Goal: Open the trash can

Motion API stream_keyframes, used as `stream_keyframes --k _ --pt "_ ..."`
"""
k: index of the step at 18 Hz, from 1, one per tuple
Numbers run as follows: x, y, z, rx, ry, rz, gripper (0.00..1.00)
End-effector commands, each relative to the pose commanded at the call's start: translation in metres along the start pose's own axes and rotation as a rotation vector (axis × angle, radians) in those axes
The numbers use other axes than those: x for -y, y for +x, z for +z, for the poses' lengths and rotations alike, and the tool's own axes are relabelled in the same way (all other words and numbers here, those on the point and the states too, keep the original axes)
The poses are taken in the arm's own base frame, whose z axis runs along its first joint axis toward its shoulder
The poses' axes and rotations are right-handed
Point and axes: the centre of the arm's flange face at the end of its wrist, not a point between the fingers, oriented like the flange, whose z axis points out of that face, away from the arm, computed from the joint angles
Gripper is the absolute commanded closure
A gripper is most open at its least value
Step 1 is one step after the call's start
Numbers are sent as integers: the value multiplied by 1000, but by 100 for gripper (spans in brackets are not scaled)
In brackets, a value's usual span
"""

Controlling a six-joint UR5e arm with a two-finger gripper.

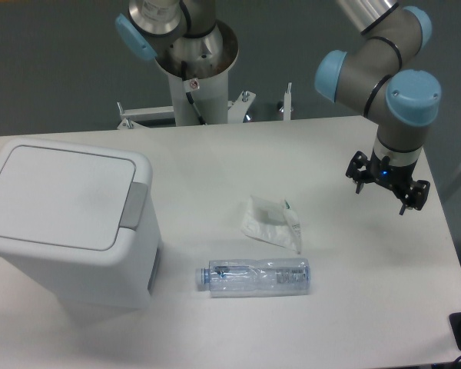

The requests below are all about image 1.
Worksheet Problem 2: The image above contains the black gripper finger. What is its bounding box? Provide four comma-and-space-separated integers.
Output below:
346, 151, 370, 194
393, 180, 430, 215

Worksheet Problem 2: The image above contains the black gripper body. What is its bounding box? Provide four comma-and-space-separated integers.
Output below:
368, 148, 420, 192

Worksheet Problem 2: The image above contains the white push-button trash can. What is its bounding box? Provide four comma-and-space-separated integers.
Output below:
0, 138, 163, 308

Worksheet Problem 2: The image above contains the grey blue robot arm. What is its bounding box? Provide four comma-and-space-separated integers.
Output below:
114, 1, 442, 210

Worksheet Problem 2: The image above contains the white crumpled plastic wrapper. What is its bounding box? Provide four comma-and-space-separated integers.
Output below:
240, 195, 302, 254

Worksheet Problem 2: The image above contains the clear plastic water bottle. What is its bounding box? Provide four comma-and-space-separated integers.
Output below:
195, 258, 310, 298

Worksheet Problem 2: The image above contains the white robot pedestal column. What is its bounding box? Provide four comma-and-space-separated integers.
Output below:
156, 20, 238, 126

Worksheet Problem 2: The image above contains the black cable on pedestal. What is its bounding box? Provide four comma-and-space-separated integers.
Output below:
181, 60, 208, 125

